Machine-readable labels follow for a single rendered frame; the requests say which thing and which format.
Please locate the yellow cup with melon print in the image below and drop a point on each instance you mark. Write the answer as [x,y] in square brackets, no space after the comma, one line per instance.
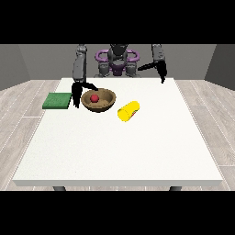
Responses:
[128,111]

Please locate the small red ball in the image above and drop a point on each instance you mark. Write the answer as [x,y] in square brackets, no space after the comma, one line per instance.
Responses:
[94,98]

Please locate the grey robot trunk purple rings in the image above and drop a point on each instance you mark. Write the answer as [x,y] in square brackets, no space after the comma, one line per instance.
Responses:
[117,62]

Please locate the dark table leg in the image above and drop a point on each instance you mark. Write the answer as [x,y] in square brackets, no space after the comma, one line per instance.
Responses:
[59,188]
[175,188]

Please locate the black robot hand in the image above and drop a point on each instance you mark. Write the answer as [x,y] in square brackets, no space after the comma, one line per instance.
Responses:
[159,69]
[77,91]

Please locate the green square pad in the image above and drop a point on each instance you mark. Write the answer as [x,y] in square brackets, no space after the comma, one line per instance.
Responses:
[57,100]

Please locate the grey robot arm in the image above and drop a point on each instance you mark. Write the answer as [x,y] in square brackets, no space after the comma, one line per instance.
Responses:
[79,65]
[158,53]

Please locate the brown wooden bowl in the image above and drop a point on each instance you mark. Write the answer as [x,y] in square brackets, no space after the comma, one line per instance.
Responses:
[98,100]

